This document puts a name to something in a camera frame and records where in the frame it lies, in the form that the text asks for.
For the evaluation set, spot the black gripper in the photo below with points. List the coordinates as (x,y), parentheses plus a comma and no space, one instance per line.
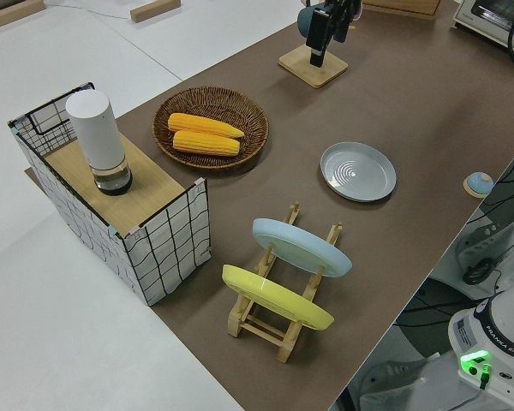
(344,7)

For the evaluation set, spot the gray round plate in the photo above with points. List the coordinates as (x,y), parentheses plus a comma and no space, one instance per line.
(357,171)

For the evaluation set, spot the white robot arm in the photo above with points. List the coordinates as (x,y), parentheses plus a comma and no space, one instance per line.
(497,338)

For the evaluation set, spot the light blue plate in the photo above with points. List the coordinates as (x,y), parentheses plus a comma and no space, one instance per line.
(300,246)

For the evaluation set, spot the yellow plate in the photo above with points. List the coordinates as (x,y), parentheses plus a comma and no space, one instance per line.
(274,297)

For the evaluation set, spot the wooden plate rack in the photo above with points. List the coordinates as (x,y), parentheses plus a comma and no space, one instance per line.
(261,329)

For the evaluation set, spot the dark blue mug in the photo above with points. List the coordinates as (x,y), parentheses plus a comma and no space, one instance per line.
(303,21)

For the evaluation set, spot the wooden mug tree stand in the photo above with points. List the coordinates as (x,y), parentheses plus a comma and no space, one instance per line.
(317,73)

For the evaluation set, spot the brown table mat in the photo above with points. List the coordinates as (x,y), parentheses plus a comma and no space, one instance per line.
(368,107)

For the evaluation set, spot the brown wicker basket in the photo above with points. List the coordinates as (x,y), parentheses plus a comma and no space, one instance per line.
(248,115)

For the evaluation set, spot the white toaster oven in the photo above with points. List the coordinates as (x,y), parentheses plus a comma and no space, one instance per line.
(484,15)

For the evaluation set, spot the yellow corn cob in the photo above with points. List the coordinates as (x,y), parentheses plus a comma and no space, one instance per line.
(197,123)
(205,144)

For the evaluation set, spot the wooden block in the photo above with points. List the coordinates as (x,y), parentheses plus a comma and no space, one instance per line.
(154,10)
(8,15)

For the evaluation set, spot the blue service bell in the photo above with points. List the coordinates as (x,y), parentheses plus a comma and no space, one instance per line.
(479,183)

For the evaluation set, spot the white cylindrical bottle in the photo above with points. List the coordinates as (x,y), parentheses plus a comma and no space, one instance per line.
(97,132)

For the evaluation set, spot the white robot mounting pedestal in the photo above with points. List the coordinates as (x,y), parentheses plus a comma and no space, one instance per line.
(394,372)

